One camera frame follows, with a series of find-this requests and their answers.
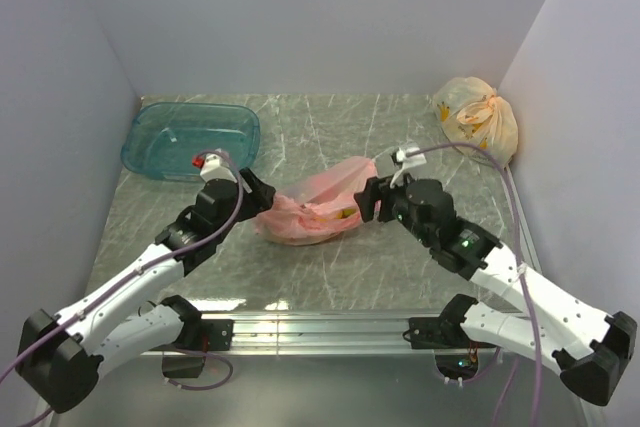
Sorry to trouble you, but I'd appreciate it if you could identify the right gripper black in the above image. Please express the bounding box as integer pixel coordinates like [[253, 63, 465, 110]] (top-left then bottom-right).
[[352, 167, 434, 247]]

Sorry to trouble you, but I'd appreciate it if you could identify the yellow fruit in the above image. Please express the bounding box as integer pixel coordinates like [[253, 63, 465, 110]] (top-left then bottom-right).
[[336, 208, 357, 219]]

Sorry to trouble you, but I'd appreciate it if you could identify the pink plastic bag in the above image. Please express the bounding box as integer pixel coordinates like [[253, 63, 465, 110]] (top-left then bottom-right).
[[253, 156, 377, 246]]

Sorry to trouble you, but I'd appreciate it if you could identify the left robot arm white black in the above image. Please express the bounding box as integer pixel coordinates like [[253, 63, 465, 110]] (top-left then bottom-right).
[[15, 168, 275, 413]]

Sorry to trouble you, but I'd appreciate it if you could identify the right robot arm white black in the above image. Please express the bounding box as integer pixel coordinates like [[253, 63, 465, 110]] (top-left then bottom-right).
[[354, 177, 638, 406]]

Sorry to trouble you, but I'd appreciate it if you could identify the orange knotted plastic bag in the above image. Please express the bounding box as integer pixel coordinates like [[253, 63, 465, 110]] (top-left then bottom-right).
[[431, 77, 519, 168]]

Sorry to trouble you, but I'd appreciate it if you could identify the teal transparent plastic basin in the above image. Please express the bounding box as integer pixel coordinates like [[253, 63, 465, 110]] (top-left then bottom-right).
[[120, 101, 261, 182]]

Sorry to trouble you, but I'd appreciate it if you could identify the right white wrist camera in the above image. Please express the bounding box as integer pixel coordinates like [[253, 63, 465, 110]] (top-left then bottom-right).
[[390, 146, 426, 188]]

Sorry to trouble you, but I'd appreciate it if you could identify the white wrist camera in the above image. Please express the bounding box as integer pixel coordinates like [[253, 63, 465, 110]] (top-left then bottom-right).
[[192, 152, 237, 183], [390, 146, 426, 188]]

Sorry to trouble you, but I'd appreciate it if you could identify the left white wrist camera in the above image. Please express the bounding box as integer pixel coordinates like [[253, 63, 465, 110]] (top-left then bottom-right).
[[192, 152, 237, 183]]

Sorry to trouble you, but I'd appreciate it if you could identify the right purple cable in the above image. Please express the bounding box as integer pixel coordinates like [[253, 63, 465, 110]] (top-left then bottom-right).
[[409, 142, 544, 427]]

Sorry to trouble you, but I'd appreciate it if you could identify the aluminium mounting rail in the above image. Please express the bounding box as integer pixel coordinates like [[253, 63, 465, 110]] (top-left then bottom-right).
[[54, 314, 584, 358]]

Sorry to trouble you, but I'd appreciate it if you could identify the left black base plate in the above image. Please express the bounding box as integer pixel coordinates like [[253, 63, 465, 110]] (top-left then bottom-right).
[[152, 318, 234, 352]]

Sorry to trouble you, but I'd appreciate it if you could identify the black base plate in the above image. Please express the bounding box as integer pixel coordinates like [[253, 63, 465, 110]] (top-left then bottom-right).
[[401, 316, 480, 350], [152, 318, 234, 352]]

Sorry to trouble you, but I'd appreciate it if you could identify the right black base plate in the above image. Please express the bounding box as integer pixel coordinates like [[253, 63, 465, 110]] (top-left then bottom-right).
[[401, 316, 480, 350]]

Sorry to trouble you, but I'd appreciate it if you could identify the black box under rail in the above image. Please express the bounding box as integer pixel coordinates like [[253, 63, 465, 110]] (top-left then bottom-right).
[[161, 355, 206, 379]]

